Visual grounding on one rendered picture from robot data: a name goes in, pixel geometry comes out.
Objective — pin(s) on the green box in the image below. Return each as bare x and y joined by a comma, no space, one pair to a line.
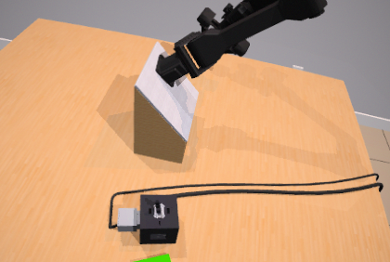
160,258

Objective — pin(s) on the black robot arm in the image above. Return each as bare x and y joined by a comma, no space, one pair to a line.
250,17

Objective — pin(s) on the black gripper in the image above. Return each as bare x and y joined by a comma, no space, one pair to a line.
207,18

